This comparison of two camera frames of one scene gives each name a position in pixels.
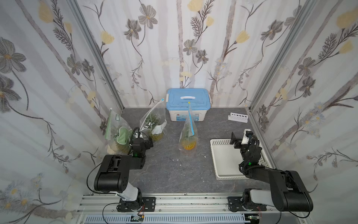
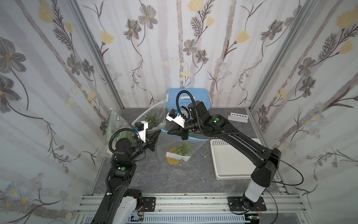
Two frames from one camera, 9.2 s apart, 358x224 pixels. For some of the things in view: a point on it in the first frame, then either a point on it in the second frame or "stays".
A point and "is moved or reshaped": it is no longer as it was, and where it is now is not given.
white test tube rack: x=238 y=117 stays
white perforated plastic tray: x=226 y=159 stays
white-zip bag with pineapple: x=154 y=122 stays
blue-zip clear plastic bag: x=189 y=140 is moved or reshaped
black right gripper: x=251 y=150 -> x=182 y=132
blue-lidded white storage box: x=177 y=100 stays
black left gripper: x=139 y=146 -> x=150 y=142
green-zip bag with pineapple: x=118 y=134 stays
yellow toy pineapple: x=189 y=145 is moved or reshaped
